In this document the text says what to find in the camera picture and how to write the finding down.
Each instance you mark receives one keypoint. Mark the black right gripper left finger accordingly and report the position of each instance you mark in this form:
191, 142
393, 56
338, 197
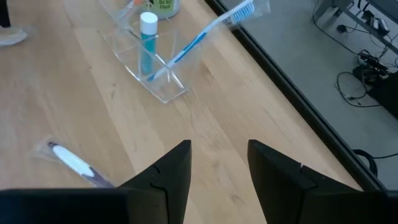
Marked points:
149, 199

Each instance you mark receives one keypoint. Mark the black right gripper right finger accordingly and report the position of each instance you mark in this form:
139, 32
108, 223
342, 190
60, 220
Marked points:
295, 193

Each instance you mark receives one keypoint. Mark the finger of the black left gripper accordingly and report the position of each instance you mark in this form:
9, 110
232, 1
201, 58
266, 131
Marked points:
4, 12

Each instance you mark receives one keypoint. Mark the purple and white toothbrush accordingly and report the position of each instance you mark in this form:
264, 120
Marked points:
73, 161

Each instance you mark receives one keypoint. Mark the small blue bottle white cap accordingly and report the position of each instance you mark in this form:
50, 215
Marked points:
147, 46

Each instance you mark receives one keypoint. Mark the blue and white toothbrush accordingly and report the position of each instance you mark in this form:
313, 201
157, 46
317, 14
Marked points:
191, 46

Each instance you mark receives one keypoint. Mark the clear acrylic organizer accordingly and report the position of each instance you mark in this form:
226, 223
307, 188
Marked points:
168, 93

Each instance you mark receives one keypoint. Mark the black power box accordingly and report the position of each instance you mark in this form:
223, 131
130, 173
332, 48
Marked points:
371, 70

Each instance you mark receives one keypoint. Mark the green wipes canister white lid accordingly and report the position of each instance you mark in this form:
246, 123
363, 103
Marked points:
164, 7

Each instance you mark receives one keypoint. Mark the grey table leg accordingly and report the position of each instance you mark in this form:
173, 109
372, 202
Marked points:
357, 20

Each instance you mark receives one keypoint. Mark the black aluminium table frame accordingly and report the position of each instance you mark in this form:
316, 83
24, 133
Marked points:
278, 77

